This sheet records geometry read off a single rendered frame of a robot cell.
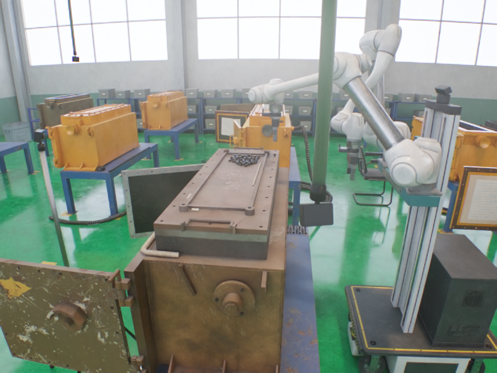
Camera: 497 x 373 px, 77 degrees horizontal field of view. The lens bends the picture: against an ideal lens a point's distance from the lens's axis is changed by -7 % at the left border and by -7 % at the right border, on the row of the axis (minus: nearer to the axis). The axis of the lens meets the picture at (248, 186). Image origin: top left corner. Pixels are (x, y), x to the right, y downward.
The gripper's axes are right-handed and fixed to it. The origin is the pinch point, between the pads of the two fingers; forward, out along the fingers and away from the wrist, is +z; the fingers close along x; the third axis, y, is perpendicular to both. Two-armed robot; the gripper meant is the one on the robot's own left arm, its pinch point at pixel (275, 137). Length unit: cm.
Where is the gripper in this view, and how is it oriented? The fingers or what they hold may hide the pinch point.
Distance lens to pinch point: 228.0
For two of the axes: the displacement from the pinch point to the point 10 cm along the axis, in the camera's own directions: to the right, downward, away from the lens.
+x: 1.2, -3.4, 9.3
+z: 0.0, 9.4, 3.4
